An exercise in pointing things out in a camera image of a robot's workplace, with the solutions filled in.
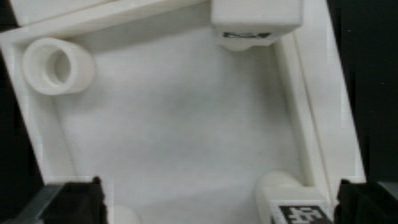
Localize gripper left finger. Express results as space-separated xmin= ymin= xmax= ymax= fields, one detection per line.
xmin=11 ymin=177 xmax=109 ymax=224

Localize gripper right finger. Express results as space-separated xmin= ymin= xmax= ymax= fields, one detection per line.
xmin=334 ymin=180 xmax=398 ymax=224

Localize white table leg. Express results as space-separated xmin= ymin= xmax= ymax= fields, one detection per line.
xmin=212 ymin=0 xmax=304 ymax=51
xmin=256 ymin=171 xmax=334 ymax=224

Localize white square table top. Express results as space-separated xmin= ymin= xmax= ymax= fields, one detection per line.
xmin=0 ymin=2 xmax=311 ymax=224

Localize white fence right wall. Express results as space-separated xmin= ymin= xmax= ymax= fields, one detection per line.
xmin=295 ymin=0 xmax=366 ymax=195

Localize white fence wall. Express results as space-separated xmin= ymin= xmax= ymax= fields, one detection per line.
xmin=295 ymin=0 xmax=366 ymax=195
xmin=9 ymin=0 xmax=114 ymax=26

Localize white fence front wall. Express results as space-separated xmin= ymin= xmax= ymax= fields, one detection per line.
xmin=9 ymin=0 xmax=114 ymax=26

